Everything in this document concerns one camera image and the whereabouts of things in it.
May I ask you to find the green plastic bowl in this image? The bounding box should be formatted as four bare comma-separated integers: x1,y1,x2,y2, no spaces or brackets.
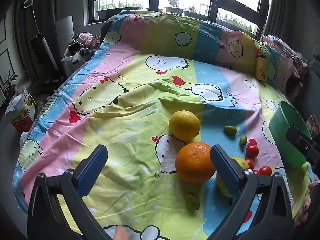
269,100,313,168

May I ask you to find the dark planter with shrub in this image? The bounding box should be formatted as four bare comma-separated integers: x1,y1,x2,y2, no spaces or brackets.
165,0,184,14

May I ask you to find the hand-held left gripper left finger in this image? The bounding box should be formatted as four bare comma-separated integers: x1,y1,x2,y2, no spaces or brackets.
27,144,110,240

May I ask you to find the orange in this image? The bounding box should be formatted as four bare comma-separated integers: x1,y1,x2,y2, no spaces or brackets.
175,142,217,183

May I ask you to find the long dark planter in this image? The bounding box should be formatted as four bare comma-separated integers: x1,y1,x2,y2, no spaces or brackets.
96,6,140,19

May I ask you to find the person's left hand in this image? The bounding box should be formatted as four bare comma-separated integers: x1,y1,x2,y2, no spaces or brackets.
114,226,129,240

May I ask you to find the red and white cardboard box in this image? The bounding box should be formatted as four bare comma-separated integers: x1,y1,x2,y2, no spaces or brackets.
5,87,37,133

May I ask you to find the yellow bear print bottle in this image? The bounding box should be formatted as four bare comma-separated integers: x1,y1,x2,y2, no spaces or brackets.
255,54,268,82

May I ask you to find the grey curtain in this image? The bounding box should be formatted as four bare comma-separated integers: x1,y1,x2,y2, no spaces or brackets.
261,0,285,39

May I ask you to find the white panel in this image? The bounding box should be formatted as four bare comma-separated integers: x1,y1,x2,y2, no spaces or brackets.
55,16,74,53

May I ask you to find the clear snack packet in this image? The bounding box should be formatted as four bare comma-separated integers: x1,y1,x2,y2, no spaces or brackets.
305,114,320,137

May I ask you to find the white floor mop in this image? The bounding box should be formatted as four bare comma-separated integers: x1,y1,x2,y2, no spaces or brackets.
23,0,59,72

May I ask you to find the crumpled pink cloth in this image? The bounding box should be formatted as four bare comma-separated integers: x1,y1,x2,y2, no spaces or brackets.
76,32,100,50

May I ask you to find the grey sofa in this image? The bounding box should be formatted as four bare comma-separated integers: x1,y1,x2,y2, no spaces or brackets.
285,57,320,135

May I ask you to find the yellow lemon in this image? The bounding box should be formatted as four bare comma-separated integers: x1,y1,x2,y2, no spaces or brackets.
169,110,201,142

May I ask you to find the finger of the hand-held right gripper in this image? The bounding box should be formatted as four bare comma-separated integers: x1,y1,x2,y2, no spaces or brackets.
286,126,320,175

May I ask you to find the yellow-green pear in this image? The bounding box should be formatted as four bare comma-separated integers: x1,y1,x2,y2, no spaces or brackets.
216,156,250,198

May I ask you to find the colourful cartoon printed blanket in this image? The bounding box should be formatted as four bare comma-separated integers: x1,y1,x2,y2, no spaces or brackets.
12,10,315,240

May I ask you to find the person's right hand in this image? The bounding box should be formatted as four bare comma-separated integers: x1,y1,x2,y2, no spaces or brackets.
294,180,320,227

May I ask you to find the pile of pink clothes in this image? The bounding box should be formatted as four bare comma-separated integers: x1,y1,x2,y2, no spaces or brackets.
261,35,304,80

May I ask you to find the potted plant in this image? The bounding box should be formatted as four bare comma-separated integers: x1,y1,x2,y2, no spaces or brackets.
1,69,19,95

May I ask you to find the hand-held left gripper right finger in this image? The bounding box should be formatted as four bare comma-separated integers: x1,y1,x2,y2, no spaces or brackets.
210,144,294,240

